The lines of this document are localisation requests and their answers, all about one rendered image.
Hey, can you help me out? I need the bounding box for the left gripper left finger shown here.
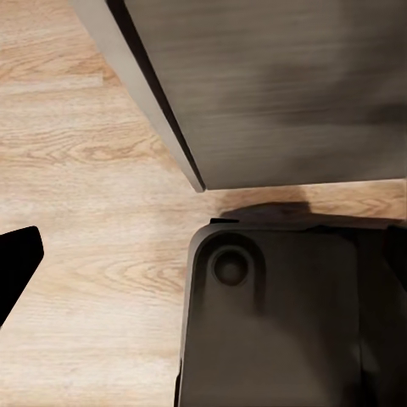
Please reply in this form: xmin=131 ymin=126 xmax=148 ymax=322
xmin=0 ymin=226 xmax=44 ymax=328

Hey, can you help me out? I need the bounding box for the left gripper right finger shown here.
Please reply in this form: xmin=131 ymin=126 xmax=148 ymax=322
xmin=381 ymin=226 xmax=407 ymax=292

